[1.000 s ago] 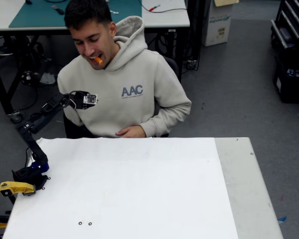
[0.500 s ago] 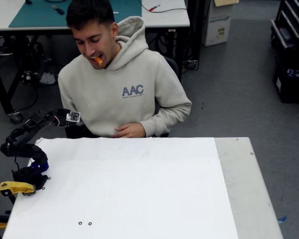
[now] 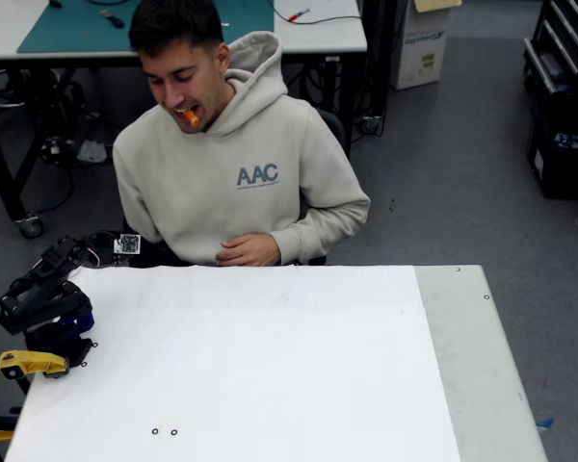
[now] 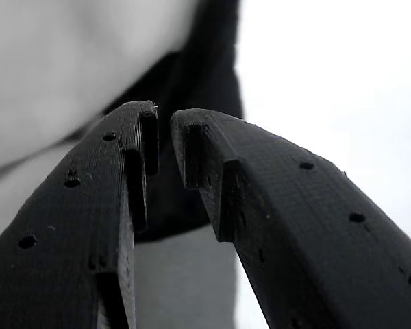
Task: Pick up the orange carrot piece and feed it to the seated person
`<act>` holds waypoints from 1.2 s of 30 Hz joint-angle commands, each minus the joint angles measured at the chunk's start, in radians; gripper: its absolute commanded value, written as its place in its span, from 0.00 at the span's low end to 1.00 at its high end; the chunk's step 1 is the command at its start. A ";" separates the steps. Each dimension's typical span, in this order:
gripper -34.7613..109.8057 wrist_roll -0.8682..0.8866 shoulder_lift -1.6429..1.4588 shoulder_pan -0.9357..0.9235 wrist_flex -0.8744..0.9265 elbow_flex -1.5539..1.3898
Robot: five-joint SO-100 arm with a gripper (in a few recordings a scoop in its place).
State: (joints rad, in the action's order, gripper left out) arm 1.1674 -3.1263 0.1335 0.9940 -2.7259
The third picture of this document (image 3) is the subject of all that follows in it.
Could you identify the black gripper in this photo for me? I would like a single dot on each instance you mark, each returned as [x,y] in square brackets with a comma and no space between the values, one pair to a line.
[53,257]

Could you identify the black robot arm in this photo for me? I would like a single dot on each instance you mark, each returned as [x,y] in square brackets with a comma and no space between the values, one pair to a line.
[43,298]

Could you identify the man's left hand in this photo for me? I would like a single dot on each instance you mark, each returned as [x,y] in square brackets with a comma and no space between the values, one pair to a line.
[253,252]

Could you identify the grey caster wheel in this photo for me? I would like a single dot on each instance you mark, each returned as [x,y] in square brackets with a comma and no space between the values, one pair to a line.
[30,226]

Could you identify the white crumpled bag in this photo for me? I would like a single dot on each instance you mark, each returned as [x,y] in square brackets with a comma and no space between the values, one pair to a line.
[91,151]

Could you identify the man in beige hoodie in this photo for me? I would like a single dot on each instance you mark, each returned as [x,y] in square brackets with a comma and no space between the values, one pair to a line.
[221,192]

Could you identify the large white paper sheet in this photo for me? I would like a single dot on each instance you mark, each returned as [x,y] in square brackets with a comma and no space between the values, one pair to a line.
[250,375]

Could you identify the green cutting mat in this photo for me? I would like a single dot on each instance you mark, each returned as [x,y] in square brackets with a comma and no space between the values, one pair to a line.
[77,33]

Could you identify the black hand tool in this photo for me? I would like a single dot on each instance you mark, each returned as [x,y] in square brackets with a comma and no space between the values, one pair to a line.
[114,19]

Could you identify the white workbench with black legs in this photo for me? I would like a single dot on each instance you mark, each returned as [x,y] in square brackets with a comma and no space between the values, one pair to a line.
[327,36]

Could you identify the white cardboard box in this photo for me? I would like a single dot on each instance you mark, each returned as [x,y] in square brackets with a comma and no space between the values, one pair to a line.
[419,53]

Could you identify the black storage bin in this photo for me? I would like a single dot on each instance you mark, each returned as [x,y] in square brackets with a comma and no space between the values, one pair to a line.
[563,173]

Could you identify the blue tape scrap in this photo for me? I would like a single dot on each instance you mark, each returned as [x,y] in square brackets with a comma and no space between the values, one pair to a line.
[545,423]

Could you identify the black drawer cabinet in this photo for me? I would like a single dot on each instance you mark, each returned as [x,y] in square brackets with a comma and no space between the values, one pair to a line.
[561,43]

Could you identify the white camera board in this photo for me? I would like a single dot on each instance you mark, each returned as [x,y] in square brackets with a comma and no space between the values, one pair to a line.
[127,243]

